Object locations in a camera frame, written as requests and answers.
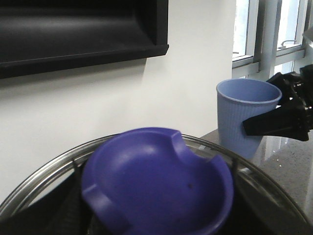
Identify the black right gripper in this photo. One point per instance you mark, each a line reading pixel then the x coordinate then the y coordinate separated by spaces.
pixel 293 119

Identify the white window frame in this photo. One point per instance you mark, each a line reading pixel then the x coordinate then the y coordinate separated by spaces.
pixel 271 36

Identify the glass lid with blue knob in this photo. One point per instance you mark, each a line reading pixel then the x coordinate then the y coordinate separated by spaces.
pixel 150 181

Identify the black range hood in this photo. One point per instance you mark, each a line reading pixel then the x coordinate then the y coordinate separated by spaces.
pixel 38 36

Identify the light blue ribbed cup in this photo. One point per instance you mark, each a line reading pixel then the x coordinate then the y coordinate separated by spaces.
pixel 238 100

